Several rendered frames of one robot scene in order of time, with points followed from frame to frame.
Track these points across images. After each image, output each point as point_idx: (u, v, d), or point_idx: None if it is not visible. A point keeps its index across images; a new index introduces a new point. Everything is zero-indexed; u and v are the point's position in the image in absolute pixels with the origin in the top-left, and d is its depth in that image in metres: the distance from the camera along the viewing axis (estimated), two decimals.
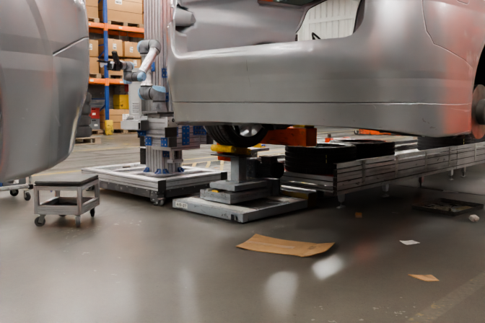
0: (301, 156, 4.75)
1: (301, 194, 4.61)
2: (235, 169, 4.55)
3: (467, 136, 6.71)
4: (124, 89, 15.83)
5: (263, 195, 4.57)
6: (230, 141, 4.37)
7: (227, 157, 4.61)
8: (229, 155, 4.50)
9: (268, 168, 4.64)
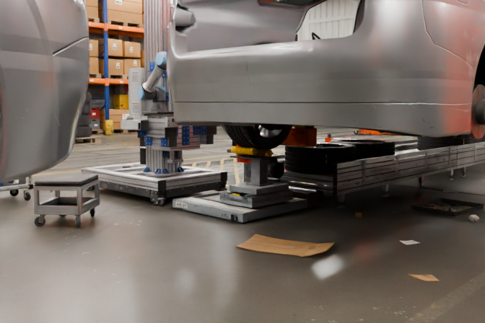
0: (301, 156, 4.75)
1: (301, 194, 4.61)
2: (256, 171, 4.38)
3: (467, 136, 6.71)
4: (124, 89, 15.83)
5: (285, 198, 4.41)
6: (252, 143, 4.20)
7: (247, 159, 4.45)
8: (250, 157, 4.33)
9: (268, 168, 4.64)
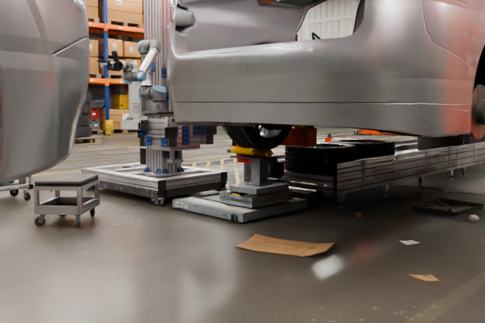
0: (301, 156, 4.75)
1: (301, 194, 4.61)
2: (256, 171, 4.38)
3: (467, 136, 6.71)
4: (124, 89, 15.83)
5: (285, 198, 4.41)
6: (252, 143, 4.20)
7: (247, 159, 4.45)
8: (250, 157, 4.33)
9: (268, 168, 4.64)
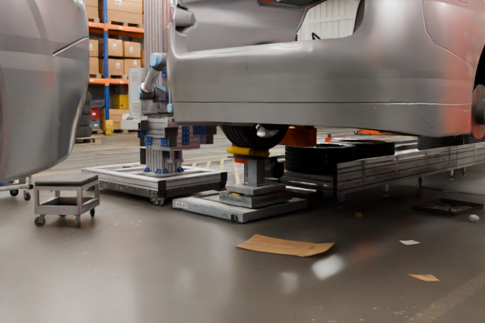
0: (301, 156, 4.75)
1: (301, 194, 4.61)
2: (253, 171, 4.37)
3: (467, 136, 6.71)
4: (124, 89, 15.83)
5: (284, 198, 4.41)
6: (249, 143, 4.18)
7: (245, 159, 4.43)
8: (247, 157, 4.32)
9: (268, 168, 4.64)
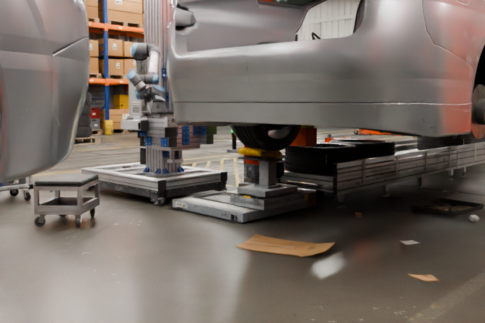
0: (301, 156, 4.75)
1: None
2: (265, 173, 4.28)
3: (467, 136, 6.71)
4: (124, 89, 15.83)
5: (296, 200, 4.33)
6: (260, 143, 4.09)
7: (255, 161, 4.34)
8: (258, 158, 4.23)
9: None
